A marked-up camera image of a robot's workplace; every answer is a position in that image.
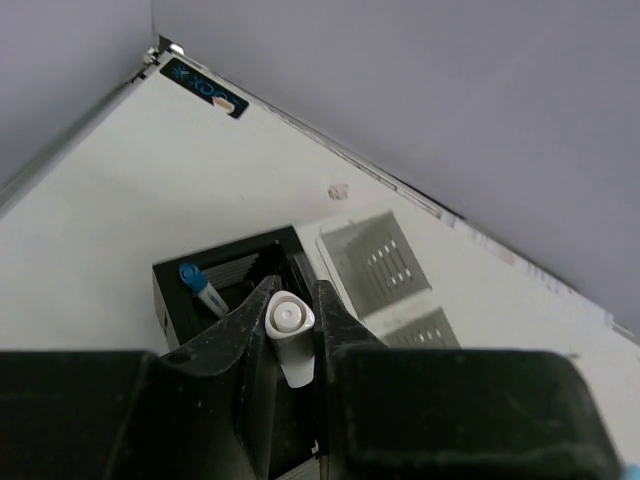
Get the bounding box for white two-slot pen holder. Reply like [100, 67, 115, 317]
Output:
[295, 210, 460, 349]

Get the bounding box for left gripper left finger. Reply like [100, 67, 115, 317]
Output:
[1, 276, 281, 479]

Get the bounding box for left black table label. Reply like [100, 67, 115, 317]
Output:
[160, 58, 249, 119]

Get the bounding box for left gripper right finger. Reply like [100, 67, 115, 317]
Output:
[312, 280, 623, 479]

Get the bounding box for blue-capped white marker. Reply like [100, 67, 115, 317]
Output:
[179, 263, 230, 318]

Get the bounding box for black two-slot pen holder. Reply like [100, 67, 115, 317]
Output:
[152, 224, 331, 480]

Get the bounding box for green-capped white marker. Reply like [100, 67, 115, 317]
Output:
[264, 290, 315, 389]

